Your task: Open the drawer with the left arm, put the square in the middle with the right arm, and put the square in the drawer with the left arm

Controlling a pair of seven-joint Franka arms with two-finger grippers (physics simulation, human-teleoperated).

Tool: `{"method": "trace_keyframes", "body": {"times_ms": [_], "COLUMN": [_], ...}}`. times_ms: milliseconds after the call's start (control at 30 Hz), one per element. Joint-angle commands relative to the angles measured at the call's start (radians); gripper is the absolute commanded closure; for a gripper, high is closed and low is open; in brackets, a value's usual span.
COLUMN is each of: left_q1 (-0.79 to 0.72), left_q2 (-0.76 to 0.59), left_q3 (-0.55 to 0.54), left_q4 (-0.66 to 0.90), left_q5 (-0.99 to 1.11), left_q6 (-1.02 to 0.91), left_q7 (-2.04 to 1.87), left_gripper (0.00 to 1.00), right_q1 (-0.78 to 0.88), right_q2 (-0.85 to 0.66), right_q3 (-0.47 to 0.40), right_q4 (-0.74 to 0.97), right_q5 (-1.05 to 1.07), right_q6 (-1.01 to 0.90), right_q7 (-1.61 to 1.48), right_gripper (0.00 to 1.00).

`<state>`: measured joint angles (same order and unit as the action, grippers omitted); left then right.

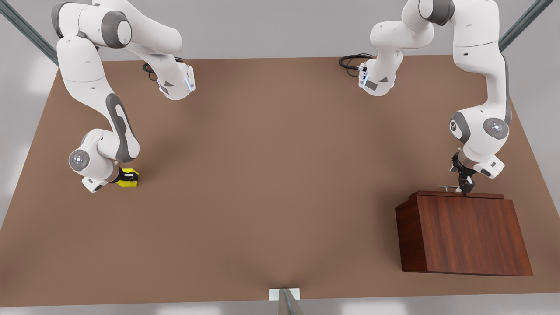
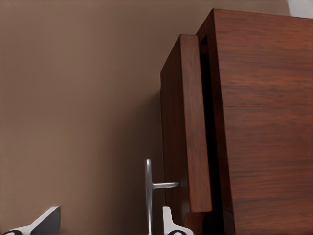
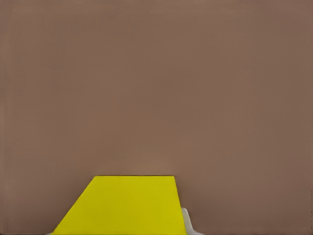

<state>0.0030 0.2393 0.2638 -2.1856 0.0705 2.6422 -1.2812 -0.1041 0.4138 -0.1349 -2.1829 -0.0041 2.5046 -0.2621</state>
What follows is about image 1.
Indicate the yellow square block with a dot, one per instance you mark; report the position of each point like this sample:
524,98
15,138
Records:
129,184

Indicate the white post foot plate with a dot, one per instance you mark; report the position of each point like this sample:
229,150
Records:
273,294

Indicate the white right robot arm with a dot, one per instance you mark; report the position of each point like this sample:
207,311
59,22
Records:
81,61

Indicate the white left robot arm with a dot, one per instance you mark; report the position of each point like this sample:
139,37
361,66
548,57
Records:
479,52

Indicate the dark wooden drawer cabinet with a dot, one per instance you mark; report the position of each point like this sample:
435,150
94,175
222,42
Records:
472,236

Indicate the silver frame post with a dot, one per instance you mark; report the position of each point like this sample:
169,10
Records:
26,28
288,304
523,22

